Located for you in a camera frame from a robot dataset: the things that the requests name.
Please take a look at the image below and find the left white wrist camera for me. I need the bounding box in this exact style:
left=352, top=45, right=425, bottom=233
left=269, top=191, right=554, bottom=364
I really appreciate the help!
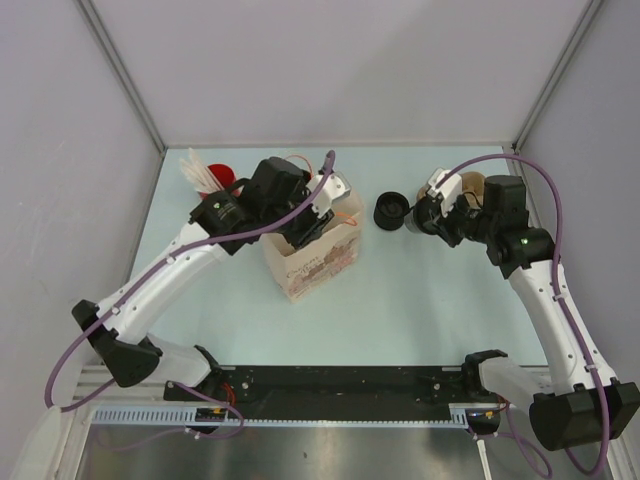
left=311, top=172, right=352, bottom=217

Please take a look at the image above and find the translucent dark single cup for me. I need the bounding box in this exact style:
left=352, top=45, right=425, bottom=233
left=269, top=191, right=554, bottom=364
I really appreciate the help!
left=404, top=205, right=437, bottom=235

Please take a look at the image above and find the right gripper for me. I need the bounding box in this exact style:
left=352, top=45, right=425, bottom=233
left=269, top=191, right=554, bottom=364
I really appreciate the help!
left=424, top=189, right=498, bottom=248

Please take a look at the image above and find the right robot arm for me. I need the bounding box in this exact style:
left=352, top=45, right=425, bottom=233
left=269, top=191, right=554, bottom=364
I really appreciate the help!
left=406, top=168, right=639, bottom=451

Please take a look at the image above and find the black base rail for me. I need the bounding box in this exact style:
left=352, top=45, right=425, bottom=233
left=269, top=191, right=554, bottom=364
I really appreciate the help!
left=164, top=349, right=516, bottom=436

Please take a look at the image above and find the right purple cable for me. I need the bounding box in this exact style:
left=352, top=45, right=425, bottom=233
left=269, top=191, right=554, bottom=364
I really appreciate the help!
left=430, top=154, right=614, bottom=476

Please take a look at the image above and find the red cylindrical straw holder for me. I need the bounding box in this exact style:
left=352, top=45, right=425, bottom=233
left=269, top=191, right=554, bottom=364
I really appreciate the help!
left=196, top=163, right=236, bottom=198

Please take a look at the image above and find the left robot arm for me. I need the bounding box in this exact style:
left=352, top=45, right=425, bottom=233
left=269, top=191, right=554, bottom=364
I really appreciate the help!
left=72, top=151, right=344, bottom=400

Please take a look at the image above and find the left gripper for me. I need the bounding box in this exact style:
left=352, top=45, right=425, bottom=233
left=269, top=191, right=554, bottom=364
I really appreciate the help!
left=263, top=182, right=334, bottom=250

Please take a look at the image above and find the black ribbed cup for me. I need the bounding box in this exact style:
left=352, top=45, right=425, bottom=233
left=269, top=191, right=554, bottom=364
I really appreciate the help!
left=373, top=191, right=410, bottom=231

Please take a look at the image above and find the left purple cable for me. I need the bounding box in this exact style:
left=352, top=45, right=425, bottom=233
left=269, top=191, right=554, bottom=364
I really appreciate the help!
left=45, top=150, right=337, bottom=412

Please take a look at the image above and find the translucent bag with orange handles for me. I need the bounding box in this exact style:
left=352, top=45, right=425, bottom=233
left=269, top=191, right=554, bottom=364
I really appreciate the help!
left=261, top=172, right=365, bottom=303

